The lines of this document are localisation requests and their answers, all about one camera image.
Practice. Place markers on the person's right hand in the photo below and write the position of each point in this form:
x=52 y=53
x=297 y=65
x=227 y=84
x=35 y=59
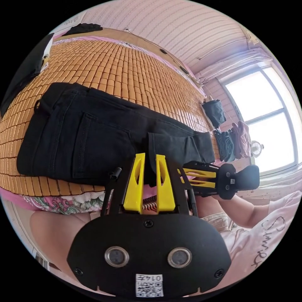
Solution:
x=210 y=203

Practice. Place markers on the window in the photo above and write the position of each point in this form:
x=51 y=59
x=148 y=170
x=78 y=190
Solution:
x=266 y=118

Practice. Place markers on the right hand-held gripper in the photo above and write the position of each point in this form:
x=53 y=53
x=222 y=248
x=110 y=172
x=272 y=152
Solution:
x=227 y=181

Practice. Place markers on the hanging pink garment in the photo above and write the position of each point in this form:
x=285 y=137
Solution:
x=243 y=139

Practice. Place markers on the bed with woven mat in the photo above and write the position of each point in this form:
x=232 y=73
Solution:
x=122 y=70

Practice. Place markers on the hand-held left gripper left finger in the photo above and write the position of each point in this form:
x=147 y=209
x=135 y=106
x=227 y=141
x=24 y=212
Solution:
x=132 y=188

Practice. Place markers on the person's body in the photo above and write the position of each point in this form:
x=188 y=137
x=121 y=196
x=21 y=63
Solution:
x=259 y=240

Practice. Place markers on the pile of clothes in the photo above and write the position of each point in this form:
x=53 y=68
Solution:
x=26 y=70

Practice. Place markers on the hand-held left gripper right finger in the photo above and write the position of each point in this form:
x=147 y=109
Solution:
x=166 y=193

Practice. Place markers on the hanging black garment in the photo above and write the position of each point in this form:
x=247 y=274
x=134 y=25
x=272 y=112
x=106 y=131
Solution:
x=214 y=112

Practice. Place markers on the small white fan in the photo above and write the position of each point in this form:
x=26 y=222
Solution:
x=256 y=147

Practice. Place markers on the hanging dark teal garment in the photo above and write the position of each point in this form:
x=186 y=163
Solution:
x=225 y=145

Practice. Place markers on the black jeans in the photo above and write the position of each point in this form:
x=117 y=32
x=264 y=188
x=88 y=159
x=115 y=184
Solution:
x=89 y=132

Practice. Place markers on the person's right forearm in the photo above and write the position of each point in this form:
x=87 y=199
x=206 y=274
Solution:
x=250 y=212

